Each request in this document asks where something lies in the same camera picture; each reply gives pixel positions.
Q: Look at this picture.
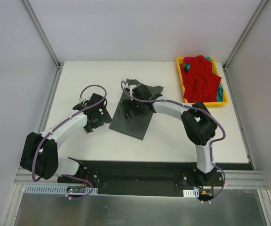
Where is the dark grey t shirt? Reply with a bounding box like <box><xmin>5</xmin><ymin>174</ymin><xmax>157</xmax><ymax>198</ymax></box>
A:
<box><xmin>109</xmin><ymin>79</ymin><xmax>154</xmax><ymax>140</ymax></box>

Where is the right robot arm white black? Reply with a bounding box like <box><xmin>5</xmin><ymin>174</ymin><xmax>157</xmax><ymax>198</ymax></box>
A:
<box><xmin>121</xmin><ymin>81</ymin><xmax>218</xmax><ymax>186</ymax></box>

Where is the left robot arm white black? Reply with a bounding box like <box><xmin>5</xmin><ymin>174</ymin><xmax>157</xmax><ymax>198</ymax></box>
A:
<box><xmin>20</xmin><ymin>93</ymin><xmax>112</xmax><ymax>183</ymax></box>

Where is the red t shirt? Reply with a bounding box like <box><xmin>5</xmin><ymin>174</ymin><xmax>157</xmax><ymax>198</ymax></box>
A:
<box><xmin>182</xmin><ymin>55</ymin><xmax>222</xmax><ymax>104</ymax></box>

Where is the magenta t shirt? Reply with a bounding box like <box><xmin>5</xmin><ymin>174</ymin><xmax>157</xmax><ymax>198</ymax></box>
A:
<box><xmin>183</xmin><ymin>56</ymin><xmax>195</xmax><ymax>64</ymax></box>

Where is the teal t shirt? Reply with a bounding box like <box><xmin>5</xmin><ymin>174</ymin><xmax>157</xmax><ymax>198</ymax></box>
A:
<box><xmin>182</xmin><ymin>56</ymin><xmax>224</xmax><ymax>102</ymax></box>

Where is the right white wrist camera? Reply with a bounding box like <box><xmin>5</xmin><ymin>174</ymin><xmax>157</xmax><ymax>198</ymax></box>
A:
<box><xmin>123</xmin><ymin>83</ymin><xmax>137</xmax><ymax>95</ymax></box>

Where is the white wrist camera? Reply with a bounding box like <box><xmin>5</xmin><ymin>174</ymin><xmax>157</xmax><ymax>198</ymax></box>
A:
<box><xmin>123</xmin><ymin>83</ymin><xmax>137</xmax><ymax>95</ymax></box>
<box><xmin>79</xmin><ymin>96</ymin><xmax>91</xmax><ymax>103</ymax></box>

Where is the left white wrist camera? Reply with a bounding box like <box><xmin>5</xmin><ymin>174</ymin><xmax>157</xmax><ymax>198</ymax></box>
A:
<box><xmin>79</xmin><ymin>96</ymin><xmax>91</xmax><ymax>103</ymax></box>

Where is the left aluminium frame post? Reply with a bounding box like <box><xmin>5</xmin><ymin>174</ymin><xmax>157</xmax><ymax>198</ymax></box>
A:
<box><xmin>20</xmin><ymin>0</ymin><xmax>63</xmax><ymax>69</ymax></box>

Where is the aluminium frame post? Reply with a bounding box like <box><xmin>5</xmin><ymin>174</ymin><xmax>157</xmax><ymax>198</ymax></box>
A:
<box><xmin>222</xmin><ymin>0</ymin><xmax>270</xmax><ymax>70</ymax></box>
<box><xmin>20</xmin><ymin>0</ymin><xmax>63</xmax><ymax>69</ymax></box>

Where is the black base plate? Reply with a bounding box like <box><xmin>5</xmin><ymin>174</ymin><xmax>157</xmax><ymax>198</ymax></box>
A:
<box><xmin>57</xmin><ymin>160</ymin><xmax>223</xmax><ymax>197</ymax></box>

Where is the left white cable duct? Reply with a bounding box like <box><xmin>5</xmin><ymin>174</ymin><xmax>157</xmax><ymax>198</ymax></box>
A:
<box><xmin>24</xmin><ymin>185</ymin><xmax>98</xmax><ymax>195</ymax></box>

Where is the white cable duct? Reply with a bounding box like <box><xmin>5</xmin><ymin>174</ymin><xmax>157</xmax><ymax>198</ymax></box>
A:
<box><xmin>183</xmin><ymin>188</ymin><xmax>199</xmax><ymax>198</ymax></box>
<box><xmin>24</xmin><ymin>185</ymin><xmax>98</xmax><ymax>195</ymax></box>

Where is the right white cable duct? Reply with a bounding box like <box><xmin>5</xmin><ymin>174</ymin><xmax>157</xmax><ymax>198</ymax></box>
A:
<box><xmin>183</xmin><ymin>188</ymin><xmax>199</xmax><ymax>198</ymax></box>

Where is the front aluminium rail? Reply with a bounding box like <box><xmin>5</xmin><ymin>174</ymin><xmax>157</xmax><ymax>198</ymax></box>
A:
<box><xmin>14</xmin><ymin>168</ymin><xmax>270</xmax><ymax>190</ymax></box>

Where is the right aluminium frame post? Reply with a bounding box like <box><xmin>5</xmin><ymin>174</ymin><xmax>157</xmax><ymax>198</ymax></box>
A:
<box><xmin>222</xmin><ymin>0</ymin><xmax>270</xmax><ymax>70</ymax></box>

